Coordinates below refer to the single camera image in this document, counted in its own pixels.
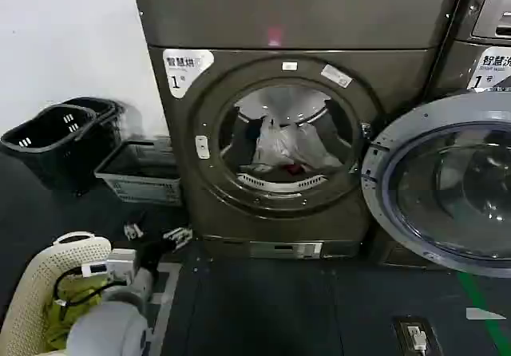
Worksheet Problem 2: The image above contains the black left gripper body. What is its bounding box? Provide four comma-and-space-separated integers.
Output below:
135, 239, 172, 273

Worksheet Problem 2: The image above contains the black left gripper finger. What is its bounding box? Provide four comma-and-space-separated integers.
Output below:
161, 227, 193, 251
123, 222, 148, 250

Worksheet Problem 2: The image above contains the grey plastic crate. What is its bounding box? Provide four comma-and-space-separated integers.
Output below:
93, 140, 183, 205

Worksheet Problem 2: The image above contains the cream perforated laundry basket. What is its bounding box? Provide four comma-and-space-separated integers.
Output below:
0, 231, 113, 356

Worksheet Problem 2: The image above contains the yellow-green garment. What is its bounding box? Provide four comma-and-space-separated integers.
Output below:
42, 286, 105, 352

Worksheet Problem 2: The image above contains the black plastic basket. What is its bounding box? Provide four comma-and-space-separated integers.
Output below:
0, 105, 98, 196
59, 97, 125, 158

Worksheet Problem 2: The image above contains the dark garment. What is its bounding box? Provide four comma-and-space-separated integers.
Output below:
233, 119, 263, 164

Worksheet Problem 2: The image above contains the white garment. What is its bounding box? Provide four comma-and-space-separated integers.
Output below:
254, 117, 341, 170

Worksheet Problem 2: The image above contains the grey dryer with round opening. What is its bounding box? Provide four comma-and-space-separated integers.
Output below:
133, 0, 464, 259

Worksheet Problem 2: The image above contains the floor power socket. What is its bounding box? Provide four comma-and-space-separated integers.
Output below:
392, 314, 445, 356

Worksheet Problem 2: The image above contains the round glass dryer door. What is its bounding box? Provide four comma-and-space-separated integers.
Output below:
359, 91, 511, 279

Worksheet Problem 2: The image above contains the green floor tape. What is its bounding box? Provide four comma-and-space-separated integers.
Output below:
456, 271, 505, 356

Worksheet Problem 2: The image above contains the grey laundry machine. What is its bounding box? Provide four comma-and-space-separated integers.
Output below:
381, 0, 511, 271

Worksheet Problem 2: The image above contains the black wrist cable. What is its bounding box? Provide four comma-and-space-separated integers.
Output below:
53, 265, 117, 313

